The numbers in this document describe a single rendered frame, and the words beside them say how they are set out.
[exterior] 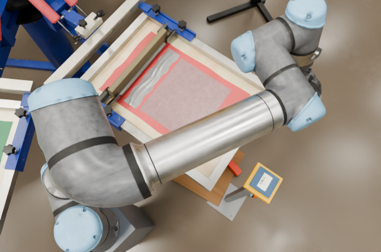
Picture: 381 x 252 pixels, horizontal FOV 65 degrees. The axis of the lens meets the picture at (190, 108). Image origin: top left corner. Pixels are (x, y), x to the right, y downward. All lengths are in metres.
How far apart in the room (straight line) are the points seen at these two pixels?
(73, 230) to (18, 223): 1.64
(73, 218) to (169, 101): 0.75
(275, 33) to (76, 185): 0.44
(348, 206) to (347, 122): 0.67
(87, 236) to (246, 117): 0.54
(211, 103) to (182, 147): 0.96
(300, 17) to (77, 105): 0.43
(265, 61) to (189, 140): 0.22
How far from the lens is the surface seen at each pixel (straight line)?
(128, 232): 1.09
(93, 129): 0.50
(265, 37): 0.61
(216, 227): 2.30
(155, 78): 1.47
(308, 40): 0.66
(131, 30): 1.59
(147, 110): 1.41
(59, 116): 0.52
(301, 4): 0.64
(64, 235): 0.89
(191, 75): 1.49
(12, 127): 1.56
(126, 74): 1.39
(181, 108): 1.42
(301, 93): 0.57
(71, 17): 1.63
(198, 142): 0.49
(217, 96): 1.45
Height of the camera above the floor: 2.28
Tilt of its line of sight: 69 degrees down
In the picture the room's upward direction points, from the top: 9 degrees clockwise
